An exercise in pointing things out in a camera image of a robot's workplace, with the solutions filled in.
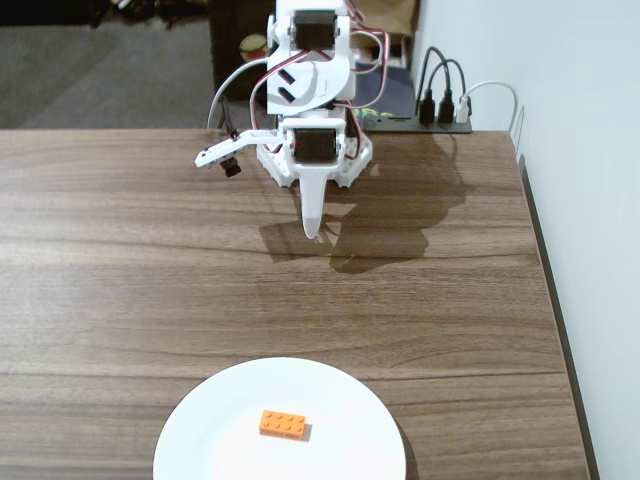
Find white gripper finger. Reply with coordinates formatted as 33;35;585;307
294;168;342;242

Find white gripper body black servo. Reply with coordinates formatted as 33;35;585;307
279;117;349;174

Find orange lego block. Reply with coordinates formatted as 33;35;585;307
258;409;309;444

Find white round plate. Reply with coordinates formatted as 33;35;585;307
152;356;407;480

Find black power strip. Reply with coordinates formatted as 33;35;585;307
362;115;474;135

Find dark bag with green print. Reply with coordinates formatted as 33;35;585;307
352;61;418;122

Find round colourful ball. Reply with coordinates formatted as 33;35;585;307
239;34;270;65

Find dark cabinet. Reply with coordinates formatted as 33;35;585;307
208;0;278;132

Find brown paper bag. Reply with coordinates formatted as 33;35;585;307
349;0;421;37

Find red and black servo wires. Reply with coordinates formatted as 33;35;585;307
348;8;397;102
249;48;332;119

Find short black camera lead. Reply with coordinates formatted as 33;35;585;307
219;96;239;144

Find white camera bracket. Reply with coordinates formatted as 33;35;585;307
193;128;282;170

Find white camera cable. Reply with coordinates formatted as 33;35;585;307
206;58;272;132

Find black plug with cable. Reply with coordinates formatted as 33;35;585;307
415;46;452;126
428;58;468;125

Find white plug with cable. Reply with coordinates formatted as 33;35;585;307
455;79;519;133

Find thin grey wire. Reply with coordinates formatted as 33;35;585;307
511;103;527;152

